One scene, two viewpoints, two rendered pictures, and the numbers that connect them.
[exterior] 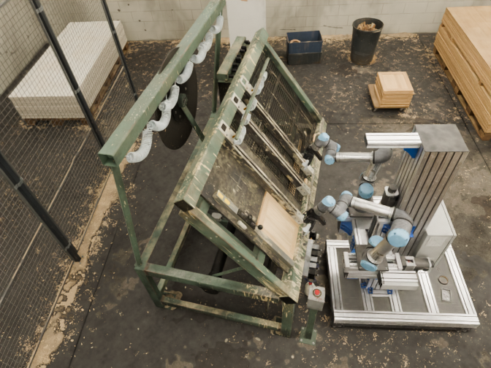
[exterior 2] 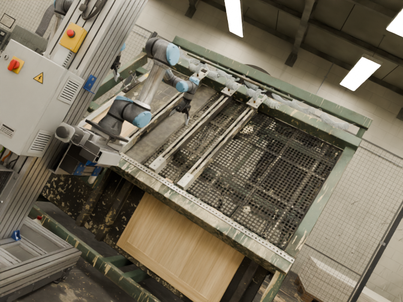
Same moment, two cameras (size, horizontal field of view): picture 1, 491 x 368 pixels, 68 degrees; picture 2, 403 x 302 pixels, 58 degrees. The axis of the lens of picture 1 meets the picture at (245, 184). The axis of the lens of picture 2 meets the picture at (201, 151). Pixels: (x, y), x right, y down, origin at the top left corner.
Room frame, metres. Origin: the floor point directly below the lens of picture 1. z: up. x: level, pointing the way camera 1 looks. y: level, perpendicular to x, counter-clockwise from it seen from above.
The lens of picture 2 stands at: (2.55, -3.22, 1.19)
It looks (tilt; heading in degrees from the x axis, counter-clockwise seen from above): 0 degrees down; 93
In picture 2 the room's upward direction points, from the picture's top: 29 degrees clockwise
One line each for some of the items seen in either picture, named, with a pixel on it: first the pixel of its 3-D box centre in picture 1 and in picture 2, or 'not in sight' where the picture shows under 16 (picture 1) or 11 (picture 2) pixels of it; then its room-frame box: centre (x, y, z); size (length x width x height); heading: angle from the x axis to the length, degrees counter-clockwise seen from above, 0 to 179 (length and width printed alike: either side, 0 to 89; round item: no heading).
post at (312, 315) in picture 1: (311, 320); not in sight; (1.17, -0.47, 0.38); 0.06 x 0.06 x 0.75; 72
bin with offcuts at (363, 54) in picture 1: (364, 41); not in sight; (5.93, -2.28, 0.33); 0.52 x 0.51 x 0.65; 173
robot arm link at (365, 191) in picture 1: (365, 193); (122, 107); (1.87, -0.98, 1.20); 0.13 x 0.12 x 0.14; 160
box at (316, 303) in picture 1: (316, 298); not in sight; (1.17, -0.47, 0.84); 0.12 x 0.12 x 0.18; 72
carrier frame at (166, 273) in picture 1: (245, 209); (161, 230); (2.42, 0.02, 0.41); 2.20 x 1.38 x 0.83; 162
